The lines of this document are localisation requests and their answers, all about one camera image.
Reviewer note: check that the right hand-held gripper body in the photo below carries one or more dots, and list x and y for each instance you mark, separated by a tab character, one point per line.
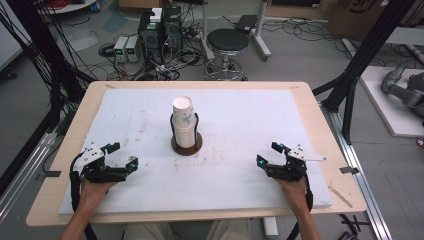
290	170

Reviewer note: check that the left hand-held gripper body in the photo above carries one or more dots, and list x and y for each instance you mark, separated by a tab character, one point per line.
100	173

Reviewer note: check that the stack of white paper cups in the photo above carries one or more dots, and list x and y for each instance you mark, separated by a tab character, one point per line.
184	123

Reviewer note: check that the person's left hand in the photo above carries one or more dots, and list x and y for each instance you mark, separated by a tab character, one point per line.
91	196

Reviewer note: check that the person's right hand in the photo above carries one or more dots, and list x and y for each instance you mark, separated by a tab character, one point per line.
296	195

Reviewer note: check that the white foam mat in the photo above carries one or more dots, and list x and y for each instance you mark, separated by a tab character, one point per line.
240	133

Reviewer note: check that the wooden table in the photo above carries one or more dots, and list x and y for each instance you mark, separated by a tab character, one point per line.
80	110

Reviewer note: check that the black tape piece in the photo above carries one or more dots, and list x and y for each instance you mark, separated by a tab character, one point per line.
50	174
349	170

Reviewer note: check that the white box under table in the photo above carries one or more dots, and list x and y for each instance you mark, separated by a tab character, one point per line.
270	228

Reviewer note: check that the person's legs in beige trousers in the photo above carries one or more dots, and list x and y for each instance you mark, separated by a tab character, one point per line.
153	231

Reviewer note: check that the grey bench power supply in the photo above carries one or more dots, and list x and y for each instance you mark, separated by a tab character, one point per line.
120	49
132	49

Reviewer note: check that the white board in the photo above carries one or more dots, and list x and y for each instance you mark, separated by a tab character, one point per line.
383	110

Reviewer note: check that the white metal stand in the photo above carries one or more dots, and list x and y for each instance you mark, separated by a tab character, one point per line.
261	36

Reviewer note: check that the black computer tower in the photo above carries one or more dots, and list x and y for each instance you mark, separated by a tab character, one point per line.
172	30
150	40

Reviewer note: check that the black round stool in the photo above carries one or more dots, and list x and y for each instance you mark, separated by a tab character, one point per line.
227	40

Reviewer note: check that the small white box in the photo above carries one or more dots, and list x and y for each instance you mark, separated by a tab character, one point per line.
156	15

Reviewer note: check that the white round table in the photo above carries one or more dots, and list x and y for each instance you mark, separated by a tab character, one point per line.
70	6

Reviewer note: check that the cardboard box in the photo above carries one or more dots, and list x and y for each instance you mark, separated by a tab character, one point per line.
356	16

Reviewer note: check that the aluminium rail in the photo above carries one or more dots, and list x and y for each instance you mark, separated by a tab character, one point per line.
23	180
360	186

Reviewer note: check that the black metal frame post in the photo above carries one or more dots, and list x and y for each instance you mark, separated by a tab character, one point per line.
43	56
363	56

